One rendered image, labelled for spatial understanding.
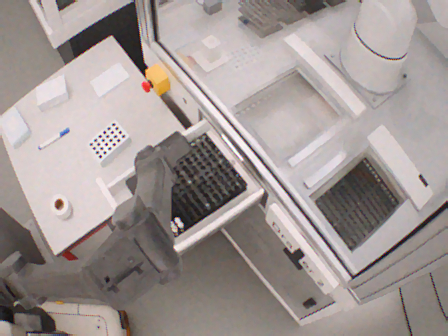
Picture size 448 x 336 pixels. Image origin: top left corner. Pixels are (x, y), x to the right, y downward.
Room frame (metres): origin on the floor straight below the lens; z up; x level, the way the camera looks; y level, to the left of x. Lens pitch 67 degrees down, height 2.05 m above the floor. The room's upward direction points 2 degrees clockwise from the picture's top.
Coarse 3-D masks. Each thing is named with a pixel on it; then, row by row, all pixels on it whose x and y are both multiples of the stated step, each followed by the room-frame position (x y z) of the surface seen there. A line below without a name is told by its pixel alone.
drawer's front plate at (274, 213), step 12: (276, 204) 0.39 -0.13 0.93; (276, 216) 0.36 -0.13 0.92; (276, 228) 0.35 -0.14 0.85; (288, 228) 0.33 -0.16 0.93; (288, 240) 0.32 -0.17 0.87; (300, 240) 0.30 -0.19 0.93; (312, 252) 0.27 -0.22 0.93; (312, 264) 0.24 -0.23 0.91; (312, 276) 0.22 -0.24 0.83; (324, 276) 0.20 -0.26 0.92; (324, 288) 0.18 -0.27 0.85
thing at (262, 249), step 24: (168, 96) 0.82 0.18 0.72; (240, 216) 0.51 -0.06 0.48; (264, 216) 0.43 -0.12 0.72; (240, 240) 0.49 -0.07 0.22; (264, 240) 0.41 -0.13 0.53; (264, 264) 0.38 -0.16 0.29; (288, 264) 0.31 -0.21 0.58; (288, 288) 0.26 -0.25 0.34; (312, 288) 0.21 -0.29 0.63; (312, 312) 0.15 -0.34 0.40; (336, 312) 0.11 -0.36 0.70
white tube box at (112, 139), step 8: (104, 128) 0.66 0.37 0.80; (112, 128) 0.66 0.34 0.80; (120, 128) 0.66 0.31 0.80; (96, 136) 0.63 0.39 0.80; (104, 136) 0.63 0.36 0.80; (112, 136) 0.63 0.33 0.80; (120, 136) 0.63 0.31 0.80; (128, 136) 0.63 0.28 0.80; (88, 144) 0.61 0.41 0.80; (96, 144) 0.61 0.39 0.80; (104, 144) 0.61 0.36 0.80; (112, 144) 0.61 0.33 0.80; (120, 144) 0.61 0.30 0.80; (128, 144) 0.62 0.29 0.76; (96, 152) 0.58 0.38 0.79; (104, 152) 0.58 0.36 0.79; (112, 152) 0.58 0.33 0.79; (104, 160) 0.56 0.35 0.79
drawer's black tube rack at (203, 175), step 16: (208, 144) 0.56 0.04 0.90; (192, 160) 0.51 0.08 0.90; (208, 160) 0.51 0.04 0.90; (224, 160) 0.52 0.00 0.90; (192, 176) 0.48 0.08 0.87; (208, 176) 0.48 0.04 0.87; (224, 176) 0.49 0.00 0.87; (240, 176) 0.47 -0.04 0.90; (176, 192) 0.43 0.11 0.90; (192, 192) 0.44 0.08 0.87; (208, 192) 0.43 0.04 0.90; (224, 192) 0.43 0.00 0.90; (240, 192) 0.44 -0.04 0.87; (176, 208) 0.40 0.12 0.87; (192, 208) 0.39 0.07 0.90; (208, 208) 0.39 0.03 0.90; (176, 224) 0.34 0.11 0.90; (192, 224) 0.36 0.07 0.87
